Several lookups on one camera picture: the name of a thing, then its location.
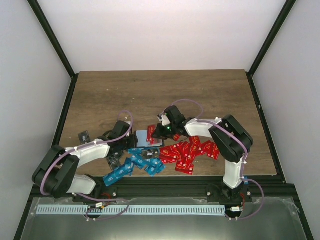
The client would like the red VIP card 830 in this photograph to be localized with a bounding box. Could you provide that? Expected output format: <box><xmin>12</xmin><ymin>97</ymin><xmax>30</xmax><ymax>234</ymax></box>
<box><xmin>146</xmin><ymin>124</ymin><xmax>156</xmax><ymax>145</ymax></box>

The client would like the black card holder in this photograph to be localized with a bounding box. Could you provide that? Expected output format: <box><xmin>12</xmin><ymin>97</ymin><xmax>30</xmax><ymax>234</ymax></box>
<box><xmin>135</xmin><ymin>130</ymin><xmax>165</xmax><ymax>148</ymax></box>

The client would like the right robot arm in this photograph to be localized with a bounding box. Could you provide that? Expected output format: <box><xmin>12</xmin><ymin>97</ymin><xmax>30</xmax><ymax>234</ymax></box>
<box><xmin>151</xmin><ymin>105</ymin><xmax>254</xmax><ymax>202</ymax></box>

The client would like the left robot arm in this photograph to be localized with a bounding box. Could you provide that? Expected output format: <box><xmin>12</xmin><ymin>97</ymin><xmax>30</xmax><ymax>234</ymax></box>
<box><xmin>32</xmin><ymin>120</ymin><xmax>133</xmax><ymax>202</ymax></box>

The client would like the lone red VIP card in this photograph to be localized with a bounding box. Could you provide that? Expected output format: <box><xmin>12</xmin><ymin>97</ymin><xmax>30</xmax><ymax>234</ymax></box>
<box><xmin>172</xmin><ymin>133</ymin><xmax>181</xmax><ymax>141</ymax></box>

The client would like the black VIP card pile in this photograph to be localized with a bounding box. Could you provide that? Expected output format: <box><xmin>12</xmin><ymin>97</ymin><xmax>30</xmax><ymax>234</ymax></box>
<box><xmin>106</xmin><ymin>147</ymin><xmax>160</xmax><ymax>170</ymax></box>

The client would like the red VIP card pile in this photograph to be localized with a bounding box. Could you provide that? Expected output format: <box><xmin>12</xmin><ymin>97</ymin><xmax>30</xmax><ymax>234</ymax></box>
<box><xmin>159</xmin><ymin>136</ymin><xmax>220</xmax><ymax>175</ymax></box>

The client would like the blue VIP card pile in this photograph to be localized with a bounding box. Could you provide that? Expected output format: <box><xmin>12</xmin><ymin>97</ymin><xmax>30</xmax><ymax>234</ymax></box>
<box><xmin>102</xmin><ymin>147</ymin><xmax>166</xmax><ymax>187</ymax></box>

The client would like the lone black VIP card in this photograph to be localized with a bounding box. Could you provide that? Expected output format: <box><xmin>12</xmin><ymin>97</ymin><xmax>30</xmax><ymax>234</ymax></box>
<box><xmin>78</xmin><ymin>130</ymin><xmax>91</xmax><ymax>145</ymax></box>

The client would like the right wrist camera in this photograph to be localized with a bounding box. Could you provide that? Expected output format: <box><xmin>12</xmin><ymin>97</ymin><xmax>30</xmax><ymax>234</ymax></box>
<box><xmin>157</xmin><ymin>113</ymin><xmax>171</xmax><ymax>126</ymax></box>

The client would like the black aluminium frame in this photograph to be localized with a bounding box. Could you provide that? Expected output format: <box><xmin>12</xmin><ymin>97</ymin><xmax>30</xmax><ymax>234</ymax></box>
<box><xmin>28</xmin><ymin>0</ymin><xmax>314</xmax><ymax>240</ymax></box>

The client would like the white slotted cable duct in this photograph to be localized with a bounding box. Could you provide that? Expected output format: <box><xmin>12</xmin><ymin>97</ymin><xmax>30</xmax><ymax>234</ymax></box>
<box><xmin>36</xmin><ymin>204</ymin><xmax>226</xmax><ymax>216</ymax></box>

